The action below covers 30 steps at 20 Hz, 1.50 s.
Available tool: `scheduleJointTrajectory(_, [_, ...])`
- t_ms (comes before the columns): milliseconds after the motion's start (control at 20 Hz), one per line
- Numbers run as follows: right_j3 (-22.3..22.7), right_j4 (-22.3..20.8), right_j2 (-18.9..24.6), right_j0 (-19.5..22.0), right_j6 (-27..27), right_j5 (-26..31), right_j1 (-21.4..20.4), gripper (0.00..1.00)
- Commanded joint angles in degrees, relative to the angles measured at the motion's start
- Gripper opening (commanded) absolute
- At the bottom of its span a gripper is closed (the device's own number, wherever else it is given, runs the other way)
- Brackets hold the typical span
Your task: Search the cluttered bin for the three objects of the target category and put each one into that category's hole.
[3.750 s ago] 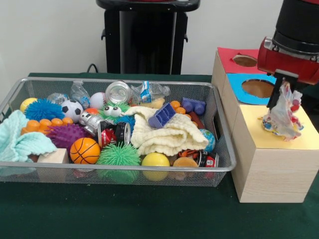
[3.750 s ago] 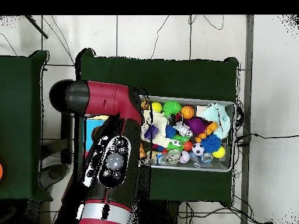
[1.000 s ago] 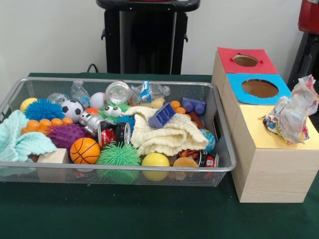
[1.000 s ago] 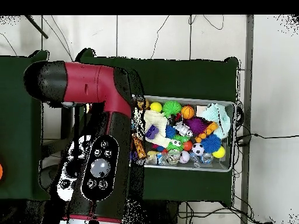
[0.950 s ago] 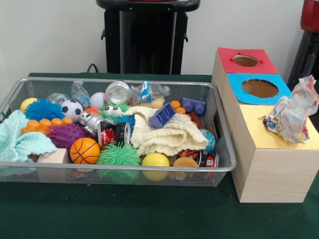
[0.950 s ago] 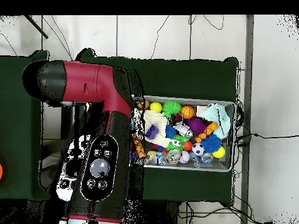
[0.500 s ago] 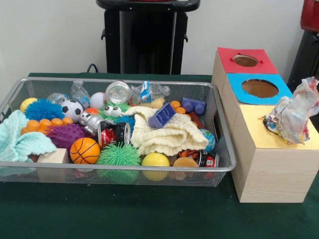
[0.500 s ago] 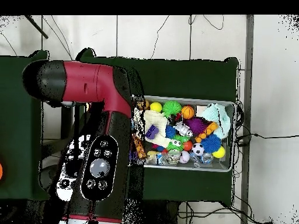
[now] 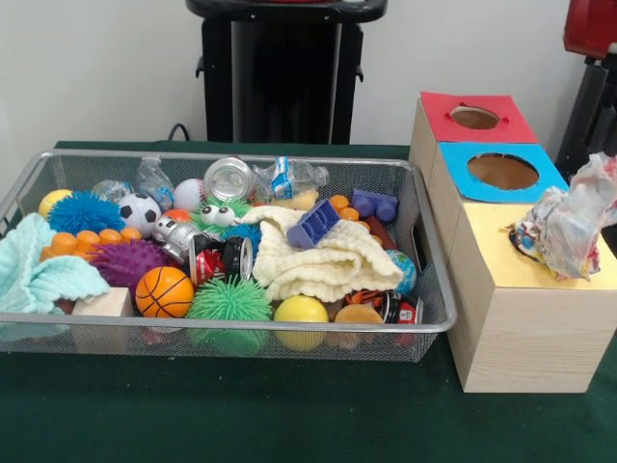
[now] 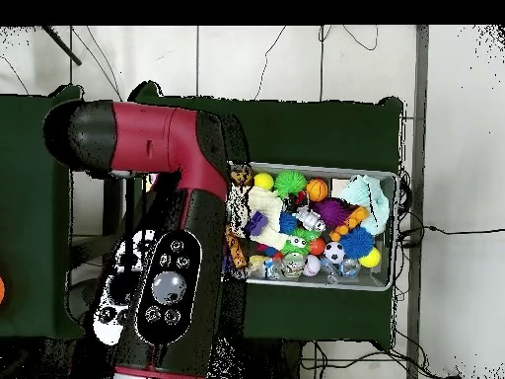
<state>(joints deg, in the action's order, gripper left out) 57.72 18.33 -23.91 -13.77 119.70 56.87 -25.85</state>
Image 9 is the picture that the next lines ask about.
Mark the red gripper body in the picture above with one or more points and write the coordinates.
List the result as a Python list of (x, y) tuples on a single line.
[(590, 26)]

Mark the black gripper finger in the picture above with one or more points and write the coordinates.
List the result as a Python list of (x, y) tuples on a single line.
[(598, 106)]

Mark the pale printed cloth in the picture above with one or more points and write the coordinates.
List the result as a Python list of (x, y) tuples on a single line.
[(573, 226)]

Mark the wooden box with three holes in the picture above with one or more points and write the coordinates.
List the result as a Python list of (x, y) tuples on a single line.
[(530, 337)]

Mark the silver mesh bin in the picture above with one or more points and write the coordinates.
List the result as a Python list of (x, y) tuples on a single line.
[(144, 345)]

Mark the blue globe ball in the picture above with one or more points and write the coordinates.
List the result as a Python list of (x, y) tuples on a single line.
[(407, 272)]

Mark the purple toy block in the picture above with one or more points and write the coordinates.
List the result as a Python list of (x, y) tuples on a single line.
[(313, 224)]

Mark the cream knitted cloth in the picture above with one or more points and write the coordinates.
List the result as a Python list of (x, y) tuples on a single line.
[(313, 270)]

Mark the smooth yellow ball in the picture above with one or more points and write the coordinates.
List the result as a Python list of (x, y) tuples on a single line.
[(301, 311)]

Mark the green spiky rubber ball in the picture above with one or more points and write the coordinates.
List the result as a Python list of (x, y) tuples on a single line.
[(229, 301)]

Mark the dark green tablecloth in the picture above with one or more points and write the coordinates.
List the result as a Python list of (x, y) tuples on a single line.
[(289, 415)]

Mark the small soccer ball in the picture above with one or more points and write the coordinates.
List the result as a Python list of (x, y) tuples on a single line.
[(140, 209)]

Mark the orange toy basketball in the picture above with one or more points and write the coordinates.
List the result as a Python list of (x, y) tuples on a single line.
[(165, 291)]

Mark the purple spiky ball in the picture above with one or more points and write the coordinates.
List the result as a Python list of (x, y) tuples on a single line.
[(127, 260)]

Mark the blue spiky rubber ball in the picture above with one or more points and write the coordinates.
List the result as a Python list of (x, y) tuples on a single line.
[(84, 212)]

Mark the mint green cloth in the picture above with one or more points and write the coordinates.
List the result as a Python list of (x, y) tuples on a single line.
[(29, 270)]

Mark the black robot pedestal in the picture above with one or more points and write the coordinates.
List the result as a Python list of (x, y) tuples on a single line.
[(284, 77)]

